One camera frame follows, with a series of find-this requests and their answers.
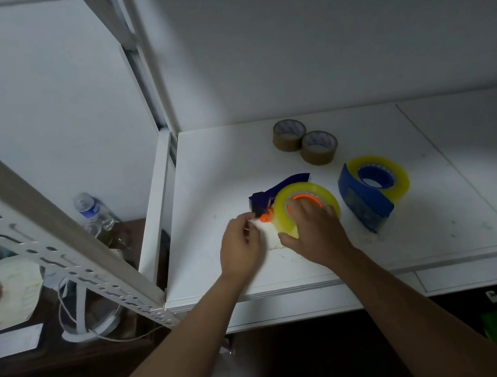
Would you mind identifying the clear glass jar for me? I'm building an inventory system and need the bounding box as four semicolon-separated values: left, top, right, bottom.
82;218;116;251

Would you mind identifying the cream paper sheet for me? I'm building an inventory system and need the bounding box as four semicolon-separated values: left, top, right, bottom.
0;253;49;334

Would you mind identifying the person's right forearm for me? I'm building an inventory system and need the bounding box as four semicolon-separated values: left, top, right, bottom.
330;227;497;377

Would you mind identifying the white crumpled cloth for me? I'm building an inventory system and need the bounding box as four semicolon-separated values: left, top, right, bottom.
41;262;70;293

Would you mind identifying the white metal shelf rack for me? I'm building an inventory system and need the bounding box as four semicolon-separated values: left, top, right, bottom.
0;0;497;362

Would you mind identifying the person's left forearm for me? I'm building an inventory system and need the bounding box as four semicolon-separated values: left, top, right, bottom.
73;272;263;377

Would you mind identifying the person's left hand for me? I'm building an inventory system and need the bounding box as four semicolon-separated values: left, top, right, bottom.
214;211;267;285

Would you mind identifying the person's right hand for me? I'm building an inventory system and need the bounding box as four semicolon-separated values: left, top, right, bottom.
273;191;358;278

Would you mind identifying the small brown tape roll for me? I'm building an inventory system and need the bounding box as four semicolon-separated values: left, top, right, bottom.
270;117;310;155

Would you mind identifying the large brown tape roll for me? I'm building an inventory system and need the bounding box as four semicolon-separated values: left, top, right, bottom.
297;128;341;169

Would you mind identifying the white card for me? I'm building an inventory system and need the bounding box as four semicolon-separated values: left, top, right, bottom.
0;323;48;361

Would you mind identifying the yellow tape roll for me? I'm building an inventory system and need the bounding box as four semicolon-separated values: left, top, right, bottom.
268;178;344;242
345;151;413;210

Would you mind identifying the orange and blue tape dispenser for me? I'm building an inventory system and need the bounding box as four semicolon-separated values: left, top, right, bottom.
246;171;325;225

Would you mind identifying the clear plastic water bottle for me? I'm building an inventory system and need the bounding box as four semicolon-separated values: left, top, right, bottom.
71;189;117;235

